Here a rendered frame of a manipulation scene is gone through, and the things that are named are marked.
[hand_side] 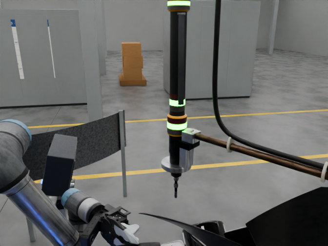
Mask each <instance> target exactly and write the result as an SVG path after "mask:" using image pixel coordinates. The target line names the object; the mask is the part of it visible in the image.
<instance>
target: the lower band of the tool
mask: <svg viewBox="0 0 328 246"><path fill-rule="evenodd" d="M167 116H168V117H169V118H172V119H183V118H186V117H187V115H186V114H185V115H184V116H179V117H176V116H171V115H170V114H168V115H167ZM170 124H171V123H170ZM168 129H170V128H168ZM171 130H172V129H171ZM181 130H182V129H181ZM183 130H184V129H183ZM168 135H170V134H168ZM170 136H173V137H181V135H170Z"/></svg>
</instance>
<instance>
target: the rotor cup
mask: <svg viewBox="0 0 328 246"><path fill-rule="evenodd" d="M223 224H224V223H223V222H222V221H218V220H215V221H207V222H201V223H197V224H193V226H196V227H199V228H201V227H202V226H204V229H205V230H207V231H209V232H212V233H215V234H217V235H220V236H222V237H225V236H224V233H225V230H224V226H223ZM183 233H184V240H185V246H200V245H199V244H197V243H196V242H195V241H194V240H193V239H192V238H191V235H192V234H190V233H189V232H187V231H186V230H184V229H183Z"/></svg>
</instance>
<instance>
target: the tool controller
mask: <svg viewBox="0 0 328 246"><path fill-rule="evenodd" d="M77 143H78V141H77V137H73V136H67V135H61V134H55V135H54V138H53V140H52V142H50V144H49V147H50V148H49V151H48V154H47V157H46V163H45V169H44V175H43V182H42V188H41V190H42V191H43V192H44V194H45V195H49V196H61V197H62V196H63V194H64V192H65V191H67V190H68V189H69V188H74V186H75V179H72V175H73V170H74V165H75V158H76V151H77Z"/></svg>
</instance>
